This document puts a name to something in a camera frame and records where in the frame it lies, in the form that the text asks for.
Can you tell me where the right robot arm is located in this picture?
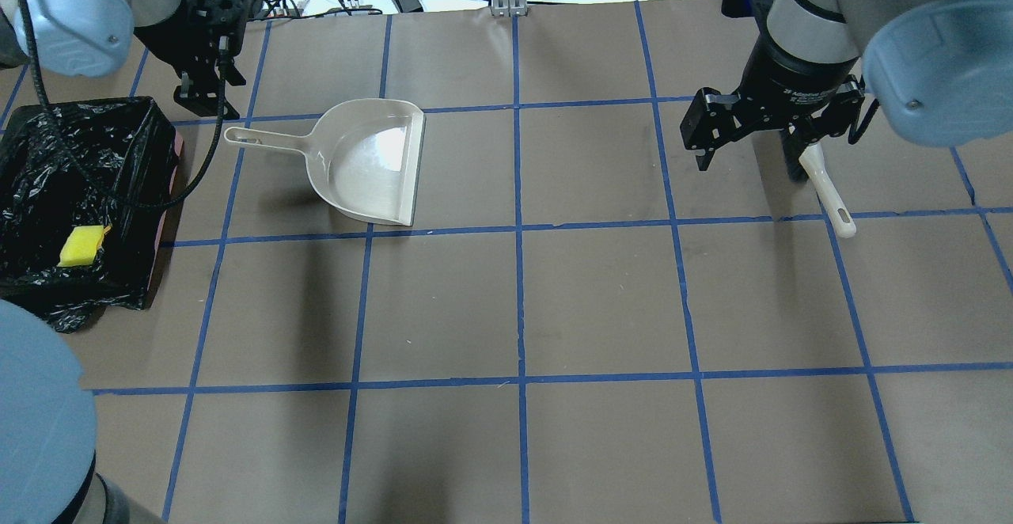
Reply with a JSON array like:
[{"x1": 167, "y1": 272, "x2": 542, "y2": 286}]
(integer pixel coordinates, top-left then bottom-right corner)
[{"x1": 680, "y1": 0, "x2": 1012, "y2": 171}]

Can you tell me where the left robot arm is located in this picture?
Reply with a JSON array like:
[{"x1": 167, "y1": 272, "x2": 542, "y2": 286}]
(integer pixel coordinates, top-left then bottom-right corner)
[{"x1": 2, "y1": 0, "x2": 249, "y2": 523}]

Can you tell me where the beige dustpan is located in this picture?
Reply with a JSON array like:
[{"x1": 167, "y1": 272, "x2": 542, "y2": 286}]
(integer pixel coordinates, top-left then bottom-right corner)
[{"x1": 223, "y1": 98, "x2": 426, "y2": 227}]

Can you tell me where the black lined trash bin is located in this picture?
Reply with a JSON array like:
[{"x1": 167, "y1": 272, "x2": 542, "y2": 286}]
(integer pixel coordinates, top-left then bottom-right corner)
[{"x1": 1, "y1": 96, "x2": 180, "y2": 333}]

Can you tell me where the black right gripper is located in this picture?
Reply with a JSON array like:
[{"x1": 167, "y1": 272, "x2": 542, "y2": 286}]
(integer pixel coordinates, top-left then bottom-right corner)
[{"x1": 681, "y1": 33, "x2": 865, "y2": 172}]

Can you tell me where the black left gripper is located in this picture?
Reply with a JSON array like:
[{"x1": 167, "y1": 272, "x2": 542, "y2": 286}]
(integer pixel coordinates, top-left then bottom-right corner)
[{"x1": 138, "y1": 0, "x2": 247, "y2": 120}]

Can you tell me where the yellow green sponge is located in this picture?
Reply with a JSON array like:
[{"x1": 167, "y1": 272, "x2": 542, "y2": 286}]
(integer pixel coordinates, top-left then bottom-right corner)
[{"x1": 57, "y1": 225, "x2": 112, "y2": 268}]

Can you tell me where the beige hand brush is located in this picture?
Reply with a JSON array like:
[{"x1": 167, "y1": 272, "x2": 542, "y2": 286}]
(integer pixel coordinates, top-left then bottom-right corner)
[{"x1": 780, "y1": 130, "x2": 857, "y2": 239}]

